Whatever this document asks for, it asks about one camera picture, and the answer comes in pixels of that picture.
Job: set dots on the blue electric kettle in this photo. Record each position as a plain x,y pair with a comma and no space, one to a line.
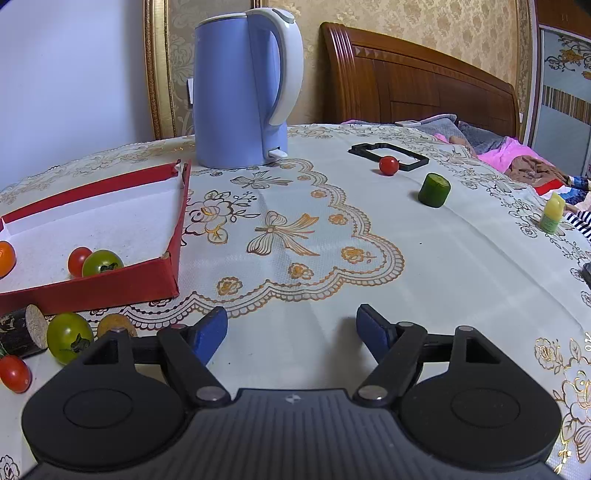
248,71

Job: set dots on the brown longan fruit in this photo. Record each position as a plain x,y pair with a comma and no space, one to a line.
115,322

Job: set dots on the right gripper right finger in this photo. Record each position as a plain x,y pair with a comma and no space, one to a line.
401,351

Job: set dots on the green tomato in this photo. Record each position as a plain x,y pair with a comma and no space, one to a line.
68,335
101,261

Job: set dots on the black remote control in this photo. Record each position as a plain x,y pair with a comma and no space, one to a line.
586,273

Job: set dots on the floral lace tablecloth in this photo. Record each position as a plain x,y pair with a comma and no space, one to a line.
292,249

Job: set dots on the pink bedding clothes pile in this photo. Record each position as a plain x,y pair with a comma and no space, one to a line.
517,161

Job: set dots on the wooden headboard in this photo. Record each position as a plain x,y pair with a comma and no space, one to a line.
381,79

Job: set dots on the yellow green toy piece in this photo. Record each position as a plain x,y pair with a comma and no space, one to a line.
552,214

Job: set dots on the black rectangular frame right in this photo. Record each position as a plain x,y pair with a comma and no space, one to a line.
407,159

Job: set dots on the red shallow box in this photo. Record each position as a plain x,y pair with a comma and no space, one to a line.
137,216

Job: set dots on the small red cherry tomato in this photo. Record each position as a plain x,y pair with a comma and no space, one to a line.
389,165

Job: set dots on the green cucumber piece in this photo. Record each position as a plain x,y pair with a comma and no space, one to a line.
434,191

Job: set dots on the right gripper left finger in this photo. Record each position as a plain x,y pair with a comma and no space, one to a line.
182,353

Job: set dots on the wardrobe sliding door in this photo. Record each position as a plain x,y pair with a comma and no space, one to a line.
560,111

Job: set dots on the white wall switch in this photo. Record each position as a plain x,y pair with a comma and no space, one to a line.
190,91

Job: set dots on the orange tangerine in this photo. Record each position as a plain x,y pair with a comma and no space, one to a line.
7,258

